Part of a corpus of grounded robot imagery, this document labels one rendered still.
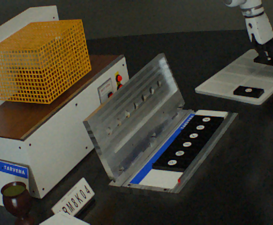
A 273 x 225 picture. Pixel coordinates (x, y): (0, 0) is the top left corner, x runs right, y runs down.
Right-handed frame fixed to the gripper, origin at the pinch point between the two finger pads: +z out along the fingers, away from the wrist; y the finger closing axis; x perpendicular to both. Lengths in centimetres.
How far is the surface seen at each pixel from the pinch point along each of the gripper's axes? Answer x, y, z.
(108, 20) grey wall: 185, 95, -1
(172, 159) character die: -4, -62, 7
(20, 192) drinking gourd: 10, -102, -3
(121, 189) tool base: 1, -78, 8
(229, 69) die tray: 18.2, -1.7, 4.3
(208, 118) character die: 0.2, -39.2, 5.6
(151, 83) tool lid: 10.7, -46.8, -9.4
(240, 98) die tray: 1.7, -20.0, 7.8
